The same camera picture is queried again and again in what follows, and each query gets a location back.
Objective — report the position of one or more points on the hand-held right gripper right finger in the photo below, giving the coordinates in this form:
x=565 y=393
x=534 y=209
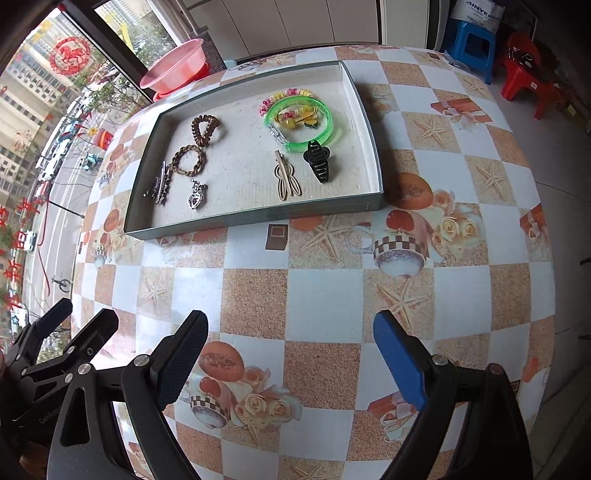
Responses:
x=397 y=364

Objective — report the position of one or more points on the silver pink gem hair clip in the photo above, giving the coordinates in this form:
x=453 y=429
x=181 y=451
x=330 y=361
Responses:
x=154 y=189

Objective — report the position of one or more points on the yellow hair clip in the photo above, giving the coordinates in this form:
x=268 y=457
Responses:
x=291 y=123

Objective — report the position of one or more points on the grey cardboard box lid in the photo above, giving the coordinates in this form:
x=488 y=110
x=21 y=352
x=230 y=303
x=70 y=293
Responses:
x=240 y=184

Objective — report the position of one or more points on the red round paper cutting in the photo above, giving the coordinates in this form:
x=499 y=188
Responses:
x=69 y=55

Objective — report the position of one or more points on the beige wooden hair clip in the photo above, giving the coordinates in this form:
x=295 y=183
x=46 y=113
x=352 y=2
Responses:
x=282 y=182

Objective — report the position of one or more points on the red plastic basin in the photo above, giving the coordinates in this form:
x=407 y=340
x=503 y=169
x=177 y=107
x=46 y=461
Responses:
x=204 y=69

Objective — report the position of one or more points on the black claw hair clip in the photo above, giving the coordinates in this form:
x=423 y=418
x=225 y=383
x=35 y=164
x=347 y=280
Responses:
x=318 y=161

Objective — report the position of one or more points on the white printed bag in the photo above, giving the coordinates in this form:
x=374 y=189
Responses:
x=480 y=11

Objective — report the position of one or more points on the silver heart pendant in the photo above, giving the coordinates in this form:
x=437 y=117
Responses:
x=196 y=201

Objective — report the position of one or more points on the blue plastic stool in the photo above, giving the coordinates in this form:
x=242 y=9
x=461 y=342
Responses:
x=468 y=27

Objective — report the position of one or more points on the white cabinet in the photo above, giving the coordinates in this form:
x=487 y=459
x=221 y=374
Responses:
x=277 y=23

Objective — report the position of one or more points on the red plastic chair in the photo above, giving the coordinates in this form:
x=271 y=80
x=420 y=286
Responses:
x=521 y=83

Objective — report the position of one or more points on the red paper window characters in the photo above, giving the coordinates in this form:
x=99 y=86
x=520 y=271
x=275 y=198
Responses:
x=21 y=240

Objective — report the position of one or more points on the orange window decoration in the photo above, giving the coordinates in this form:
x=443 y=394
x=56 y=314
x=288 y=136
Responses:
x=104 y=138

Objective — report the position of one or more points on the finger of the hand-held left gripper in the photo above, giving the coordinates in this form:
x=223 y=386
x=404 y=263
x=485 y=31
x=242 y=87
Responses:
x=55 y=312
x=99 y=325

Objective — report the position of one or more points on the pink plastic basin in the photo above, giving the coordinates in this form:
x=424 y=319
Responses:
x=171 y=69

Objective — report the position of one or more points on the green translucent bangle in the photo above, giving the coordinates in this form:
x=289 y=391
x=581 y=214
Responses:
x=302 y=147

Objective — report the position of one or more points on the silver metal duckbill clip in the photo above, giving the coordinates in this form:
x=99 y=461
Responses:
x=164 y=168

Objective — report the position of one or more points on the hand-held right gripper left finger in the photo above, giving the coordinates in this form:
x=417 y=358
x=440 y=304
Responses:
x=180 y=364

